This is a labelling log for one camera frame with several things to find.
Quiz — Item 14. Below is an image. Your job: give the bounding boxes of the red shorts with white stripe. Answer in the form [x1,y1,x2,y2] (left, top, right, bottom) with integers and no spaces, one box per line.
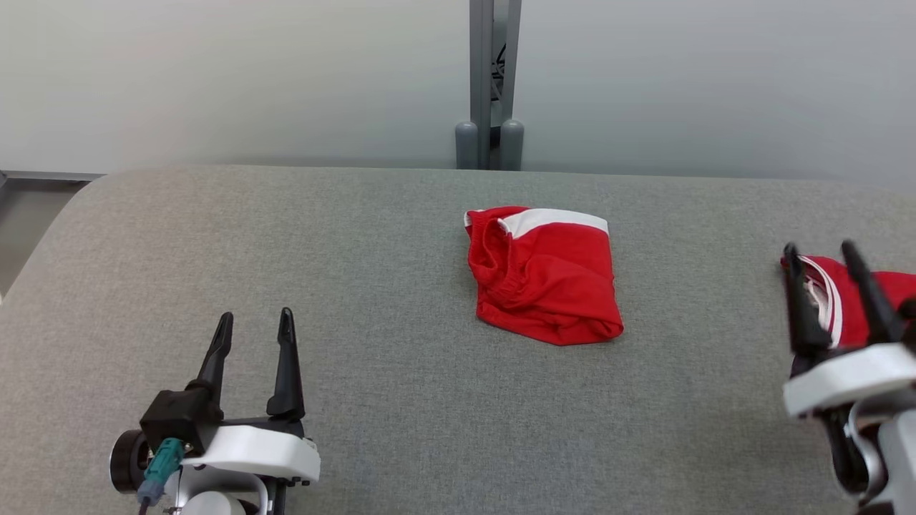
[464,206,625,346]

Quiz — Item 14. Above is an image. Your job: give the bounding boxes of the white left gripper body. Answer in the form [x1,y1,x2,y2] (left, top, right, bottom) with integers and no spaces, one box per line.
[179,416,321,494]

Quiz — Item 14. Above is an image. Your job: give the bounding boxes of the red Bulls jersey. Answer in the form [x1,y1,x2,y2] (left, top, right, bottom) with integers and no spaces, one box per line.
[780,254,916,349]

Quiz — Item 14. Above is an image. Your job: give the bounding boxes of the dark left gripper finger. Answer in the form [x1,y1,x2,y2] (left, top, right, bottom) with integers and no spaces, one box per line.
[187,312,235,401]
[266,308,306,421]

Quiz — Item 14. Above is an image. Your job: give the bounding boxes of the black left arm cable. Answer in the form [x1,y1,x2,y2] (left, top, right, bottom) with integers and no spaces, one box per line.
[137,438,185,515]

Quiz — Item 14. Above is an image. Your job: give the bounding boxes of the grey metal partition post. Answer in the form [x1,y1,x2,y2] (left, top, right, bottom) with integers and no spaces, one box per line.
[454,0,525,171]

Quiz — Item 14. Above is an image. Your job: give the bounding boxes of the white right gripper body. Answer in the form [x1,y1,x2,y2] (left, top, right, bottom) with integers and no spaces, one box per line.
[782,342,916,419]

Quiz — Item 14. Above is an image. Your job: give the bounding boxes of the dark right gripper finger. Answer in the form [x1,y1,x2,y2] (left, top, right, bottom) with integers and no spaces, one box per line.
[841,240,904,345]
[782,243,832,356]

